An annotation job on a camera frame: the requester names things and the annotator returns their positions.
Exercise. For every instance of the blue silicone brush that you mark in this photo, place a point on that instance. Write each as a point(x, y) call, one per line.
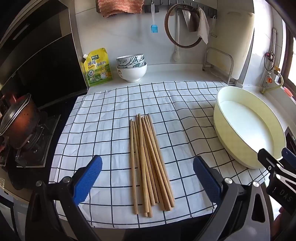
point(154, 28)

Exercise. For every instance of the pink dishcloth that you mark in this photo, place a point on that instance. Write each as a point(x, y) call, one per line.
point(118, 8)

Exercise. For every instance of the blue patterned bowl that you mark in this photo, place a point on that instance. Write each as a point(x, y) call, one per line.
point(138, 64)
point(129, 59)

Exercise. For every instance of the hanging peeler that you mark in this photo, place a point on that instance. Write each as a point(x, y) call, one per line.
point(214, 23)

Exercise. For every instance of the dark wall hook rail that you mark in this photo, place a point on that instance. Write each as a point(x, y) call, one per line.
point(148, 9)

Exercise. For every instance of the white checked tablecloth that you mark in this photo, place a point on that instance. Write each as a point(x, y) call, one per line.
point(104, 129)

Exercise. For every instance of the white cutting board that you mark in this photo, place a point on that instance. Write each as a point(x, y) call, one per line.
point(240, 46)

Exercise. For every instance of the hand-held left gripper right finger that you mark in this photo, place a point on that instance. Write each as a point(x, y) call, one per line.
point(205, 178)

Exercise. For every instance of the gas valve with pipe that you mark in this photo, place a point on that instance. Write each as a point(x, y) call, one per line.
point(269, 80)

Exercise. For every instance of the yellow seasoning pouch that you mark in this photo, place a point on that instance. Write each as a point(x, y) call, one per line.
point(99, 69)

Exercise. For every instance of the white hanging rag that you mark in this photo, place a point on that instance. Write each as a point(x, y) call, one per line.
point(203, 27)

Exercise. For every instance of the black gas stove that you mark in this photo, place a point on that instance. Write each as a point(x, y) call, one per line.
point(39, 143)

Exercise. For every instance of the pile of wooden chopsticks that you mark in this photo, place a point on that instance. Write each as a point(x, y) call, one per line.
point(148, 162)

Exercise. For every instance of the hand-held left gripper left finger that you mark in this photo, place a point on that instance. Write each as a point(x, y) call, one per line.
point(89, 178)

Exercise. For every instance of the dark range hood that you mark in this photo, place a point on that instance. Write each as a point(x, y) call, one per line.
point(34, 23)

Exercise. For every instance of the cream oval basin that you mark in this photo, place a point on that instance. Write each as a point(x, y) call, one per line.
point(245, 125)

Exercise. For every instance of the brown-rimmed round lid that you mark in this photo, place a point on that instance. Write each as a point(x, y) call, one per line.
point(165, 24)

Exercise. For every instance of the black glass wall panel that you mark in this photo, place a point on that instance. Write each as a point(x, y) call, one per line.
point(53, 69)

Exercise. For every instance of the white dish brush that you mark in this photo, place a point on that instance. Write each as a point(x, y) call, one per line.
point(177, 55)

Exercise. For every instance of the red-brown cooking pot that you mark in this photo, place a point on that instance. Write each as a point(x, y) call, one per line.
point(20, 125)

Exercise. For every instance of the glass pot lid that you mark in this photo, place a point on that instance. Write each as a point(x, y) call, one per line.
point(13, 113)

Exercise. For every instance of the white cartoon bowl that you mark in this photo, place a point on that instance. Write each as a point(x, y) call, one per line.
point(131, 74)

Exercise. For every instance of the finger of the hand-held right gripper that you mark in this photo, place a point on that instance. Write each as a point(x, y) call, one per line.
point(270, 162)
point(290, 156)

